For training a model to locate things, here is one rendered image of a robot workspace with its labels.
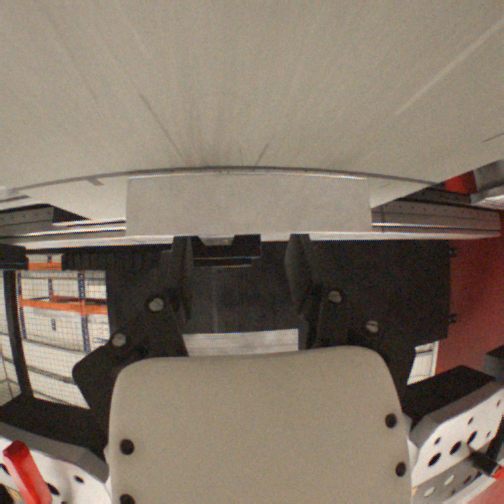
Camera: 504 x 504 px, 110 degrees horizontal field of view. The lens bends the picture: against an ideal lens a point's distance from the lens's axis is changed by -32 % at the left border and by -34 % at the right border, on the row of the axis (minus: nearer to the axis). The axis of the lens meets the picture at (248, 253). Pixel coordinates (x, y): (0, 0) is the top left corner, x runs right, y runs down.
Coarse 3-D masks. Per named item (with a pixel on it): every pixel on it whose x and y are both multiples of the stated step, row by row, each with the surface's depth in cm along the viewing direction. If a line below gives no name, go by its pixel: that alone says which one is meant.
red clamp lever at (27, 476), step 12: (12, 444) 9; (24, 444) 10; (12, 456) 8; (24, 456) 9; (12, 468) 8; (24, 468) 9; (36, 468) 10; (24, 480) 8; (36, 480) 9; (24, 492) 8; (36, 492) 8; (48, 492) 9
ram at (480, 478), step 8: (480, 472) 17; (480, 480) 16; (496, 480) 17; (472, 488) 16; (488, 488) 16; (496, 488) 17; (456, 496) 15; (464, 496) 16; (480, 496) 16; (488, 496) 16; (496, 496) 17
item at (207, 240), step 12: (192, 240) 36; (204, 240) 28; (216, 240) 29; (228, 240) 29; (240, 240) 36; (252, 240) 37; (192, 252) 36; (204, 252) 36; (216, 252) 36; (228, 252) 36; (240, 252) 36; (252, 252) 36; (204, 264) 37; (216, 264) 37; (228, 264) 37; (240, 264) 37
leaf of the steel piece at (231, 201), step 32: (128, 192) 8; (160, 192) 8; (192, 192) 8; (224, 192) 8; (256, 192) 8; (288, 192) 8; (320, 192) 9; (352, 192) 9; (128, 224) 8; (160, 224) 8; (192, 224) 8; (224, 224) 8; (256, 224) 8; (288, 224) 8; (320, 224) 9; (352, 224) 9
